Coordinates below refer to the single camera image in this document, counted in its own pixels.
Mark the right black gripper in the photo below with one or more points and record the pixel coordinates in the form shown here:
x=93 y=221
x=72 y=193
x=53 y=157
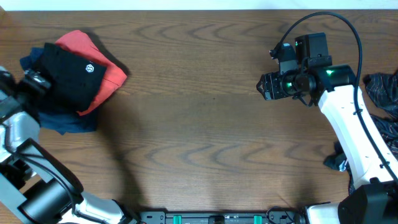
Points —
x=272 y=89

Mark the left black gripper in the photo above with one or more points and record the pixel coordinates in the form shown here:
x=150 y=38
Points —
x=37 y=78

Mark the plain black t-shirt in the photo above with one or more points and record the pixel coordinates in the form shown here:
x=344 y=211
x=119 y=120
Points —
x=75 y=81

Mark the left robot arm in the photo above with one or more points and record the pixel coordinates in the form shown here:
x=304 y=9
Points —
x=35 y=186

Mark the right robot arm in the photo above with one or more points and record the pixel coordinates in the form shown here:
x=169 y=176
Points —
x=306 y=68

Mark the folded navy blue garment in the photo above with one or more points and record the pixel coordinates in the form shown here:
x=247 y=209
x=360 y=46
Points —
x=64 y=121

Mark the folded red garment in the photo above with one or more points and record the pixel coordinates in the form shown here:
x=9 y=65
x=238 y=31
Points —
x=79 y=43

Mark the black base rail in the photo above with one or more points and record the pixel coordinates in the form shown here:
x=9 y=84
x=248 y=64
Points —
x=274 y=215

